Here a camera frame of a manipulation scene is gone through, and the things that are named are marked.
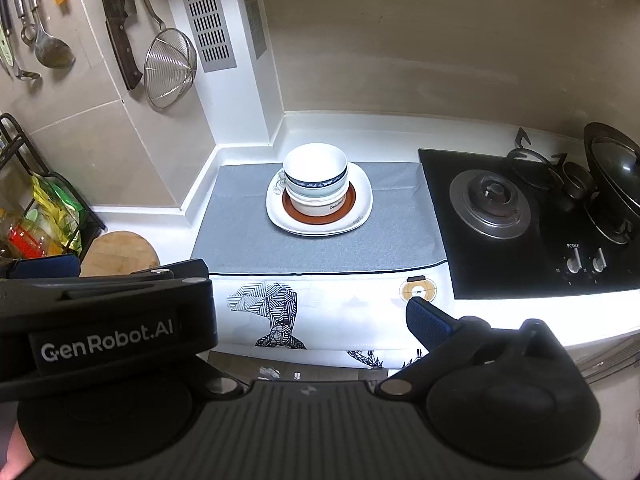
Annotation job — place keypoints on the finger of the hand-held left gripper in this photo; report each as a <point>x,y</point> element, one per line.
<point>170,271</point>
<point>45,266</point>

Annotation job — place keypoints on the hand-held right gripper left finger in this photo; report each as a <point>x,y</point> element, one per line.
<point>226,384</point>

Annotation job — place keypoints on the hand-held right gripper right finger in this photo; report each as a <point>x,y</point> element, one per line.
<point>430,322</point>

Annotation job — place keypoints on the white square plate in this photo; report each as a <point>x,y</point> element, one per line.
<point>362,197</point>

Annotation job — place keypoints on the brown plate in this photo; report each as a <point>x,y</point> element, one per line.
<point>351,199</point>

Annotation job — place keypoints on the white bowl with black print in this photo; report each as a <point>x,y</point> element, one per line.
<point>312,206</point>

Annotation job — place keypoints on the teal ribbed bowl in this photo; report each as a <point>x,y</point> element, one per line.
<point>315,191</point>

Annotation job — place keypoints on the blue patterned white bowl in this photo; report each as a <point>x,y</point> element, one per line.
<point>315,160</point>

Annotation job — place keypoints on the person's left forearm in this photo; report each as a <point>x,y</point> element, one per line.
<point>10,455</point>

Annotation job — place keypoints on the red packet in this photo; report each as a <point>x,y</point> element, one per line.
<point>25,242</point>

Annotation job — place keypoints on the round wooden cutting board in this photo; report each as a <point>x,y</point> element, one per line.
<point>120,255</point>

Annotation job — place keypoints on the yellow green packet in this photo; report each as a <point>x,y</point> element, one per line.
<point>55,210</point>

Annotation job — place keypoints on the grey mat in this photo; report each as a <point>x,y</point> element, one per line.
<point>240,230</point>

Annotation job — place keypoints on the white printed cloth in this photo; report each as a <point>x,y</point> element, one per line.
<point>350,305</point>

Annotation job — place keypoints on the black glass cooktop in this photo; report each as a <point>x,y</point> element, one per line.
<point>500,265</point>

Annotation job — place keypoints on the silver gas burner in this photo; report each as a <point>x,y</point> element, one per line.
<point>470,215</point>

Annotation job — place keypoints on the silver cooktop knob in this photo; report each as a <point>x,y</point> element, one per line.
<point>599,260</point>
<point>575,260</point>

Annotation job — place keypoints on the black pot support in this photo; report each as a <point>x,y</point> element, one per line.
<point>530,155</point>

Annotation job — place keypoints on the dark gas burner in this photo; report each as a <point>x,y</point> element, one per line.
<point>575,185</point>

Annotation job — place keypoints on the metal mesh strainer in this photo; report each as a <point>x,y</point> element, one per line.
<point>170,70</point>

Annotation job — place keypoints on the black wok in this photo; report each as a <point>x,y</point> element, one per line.
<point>615,220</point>

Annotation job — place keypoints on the metal ladle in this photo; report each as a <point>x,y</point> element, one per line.
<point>52,52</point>

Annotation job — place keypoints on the black wok pan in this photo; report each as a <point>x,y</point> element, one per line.
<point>612,160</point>

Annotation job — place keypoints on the slim metal utensil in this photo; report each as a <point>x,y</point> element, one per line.
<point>19,10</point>

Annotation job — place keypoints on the wide grey vent grille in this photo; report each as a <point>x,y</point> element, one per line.
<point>205,15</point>

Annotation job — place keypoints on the narrow grey vent grille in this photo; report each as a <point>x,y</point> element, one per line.
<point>252,10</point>

